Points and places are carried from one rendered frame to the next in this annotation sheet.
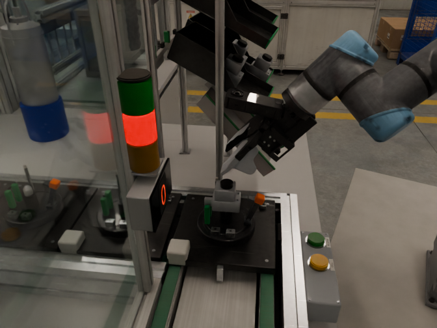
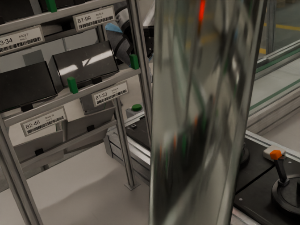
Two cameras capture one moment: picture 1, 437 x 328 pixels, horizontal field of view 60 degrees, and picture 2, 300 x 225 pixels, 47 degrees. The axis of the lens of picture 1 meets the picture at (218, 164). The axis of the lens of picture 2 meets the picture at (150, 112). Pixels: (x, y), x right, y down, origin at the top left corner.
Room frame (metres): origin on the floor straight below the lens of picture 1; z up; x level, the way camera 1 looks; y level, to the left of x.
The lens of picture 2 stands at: (1.38, 0.72, 1.58)
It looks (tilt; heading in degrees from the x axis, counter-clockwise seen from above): 28 degrees down; 231
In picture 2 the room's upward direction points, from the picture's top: 9 degrees counter-clockwise
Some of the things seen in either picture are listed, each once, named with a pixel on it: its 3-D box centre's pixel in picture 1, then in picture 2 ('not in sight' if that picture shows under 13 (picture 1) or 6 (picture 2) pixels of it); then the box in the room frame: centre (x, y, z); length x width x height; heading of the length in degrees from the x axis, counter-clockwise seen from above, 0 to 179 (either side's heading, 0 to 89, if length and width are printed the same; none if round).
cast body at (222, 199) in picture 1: (222, 194); not in sight; (0.70, -0.01, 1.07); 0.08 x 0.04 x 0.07; 83
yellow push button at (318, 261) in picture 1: (318, 263); not in sight; (0.59, -0.22, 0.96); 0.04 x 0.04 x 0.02
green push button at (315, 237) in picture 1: (315, 240); (136, 108); (0.66, -0.23, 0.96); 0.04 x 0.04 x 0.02
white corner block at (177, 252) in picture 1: (178, 252); not in sight; (0.61, 0.09, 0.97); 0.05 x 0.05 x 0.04; 83
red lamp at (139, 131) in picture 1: (139, 124); not in sight; (0.52, 0.12, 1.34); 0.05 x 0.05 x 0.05
